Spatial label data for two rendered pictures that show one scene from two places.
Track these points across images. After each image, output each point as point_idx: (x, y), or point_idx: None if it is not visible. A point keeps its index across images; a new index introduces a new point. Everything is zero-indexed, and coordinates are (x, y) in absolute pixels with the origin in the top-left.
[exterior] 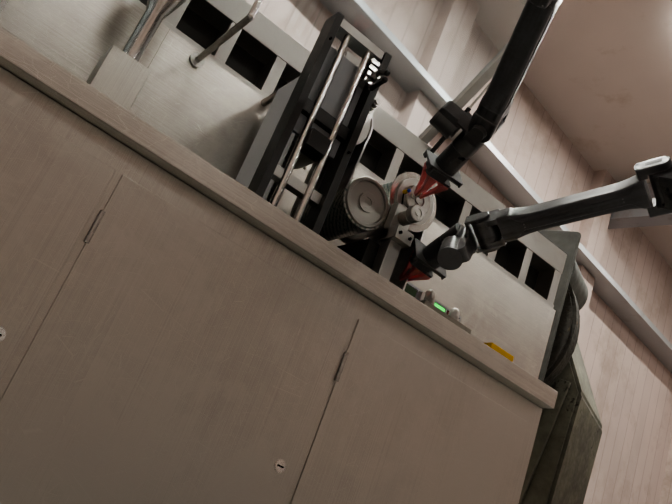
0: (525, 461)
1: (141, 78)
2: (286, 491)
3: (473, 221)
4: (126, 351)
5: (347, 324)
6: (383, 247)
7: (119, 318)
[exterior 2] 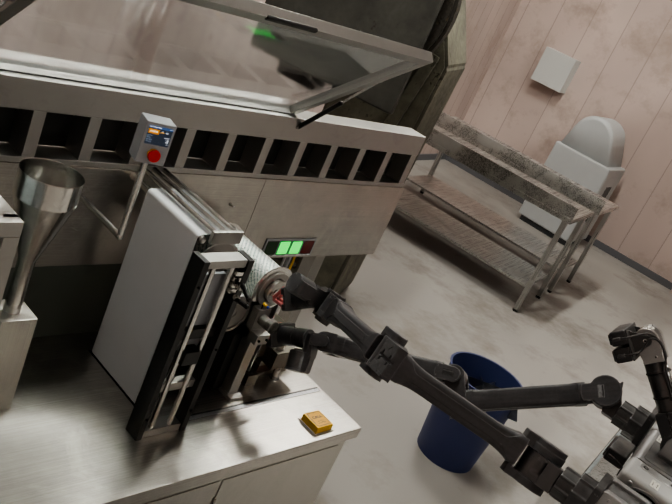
0: (333, 461)
1: (31, 329)
2: None
3: (315, 345)
4: None
5: (215, 488)
6: (245, 342)
7: None
